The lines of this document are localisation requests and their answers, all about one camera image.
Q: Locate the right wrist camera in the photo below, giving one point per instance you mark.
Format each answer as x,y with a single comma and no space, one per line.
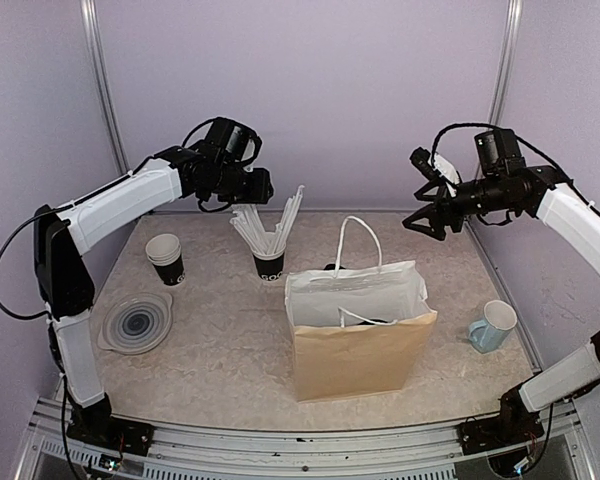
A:
498,153

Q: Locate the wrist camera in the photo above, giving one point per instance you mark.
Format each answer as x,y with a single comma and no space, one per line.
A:
236,142
498,153

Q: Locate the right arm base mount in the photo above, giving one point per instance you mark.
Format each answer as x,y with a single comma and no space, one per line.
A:
513,424

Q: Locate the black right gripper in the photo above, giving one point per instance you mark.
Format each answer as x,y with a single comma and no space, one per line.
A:
438,216

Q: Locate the stack of paper cups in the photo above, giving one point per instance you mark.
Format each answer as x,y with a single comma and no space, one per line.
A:
164,252

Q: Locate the light blue ceramic mug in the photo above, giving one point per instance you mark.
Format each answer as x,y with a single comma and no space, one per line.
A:
488,333

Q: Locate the brown paper takeout bag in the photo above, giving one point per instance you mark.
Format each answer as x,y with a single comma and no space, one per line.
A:
333,357

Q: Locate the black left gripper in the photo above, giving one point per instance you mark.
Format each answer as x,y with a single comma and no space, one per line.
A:
259,192

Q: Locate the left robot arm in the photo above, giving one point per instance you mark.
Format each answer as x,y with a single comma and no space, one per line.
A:
65,234

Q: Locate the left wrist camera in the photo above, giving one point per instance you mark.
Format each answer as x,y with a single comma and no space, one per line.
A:
236,142

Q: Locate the black cup holding straws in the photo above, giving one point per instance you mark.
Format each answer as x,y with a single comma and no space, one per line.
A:
269,267

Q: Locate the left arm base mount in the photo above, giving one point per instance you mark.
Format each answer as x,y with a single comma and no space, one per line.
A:
95,425

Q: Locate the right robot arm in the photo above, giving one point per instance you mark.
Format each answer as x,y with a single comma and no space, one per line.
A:
571,244

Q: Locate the aluminium front rail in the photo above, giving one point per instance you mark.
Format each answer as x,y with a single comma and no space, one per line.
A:
431,450

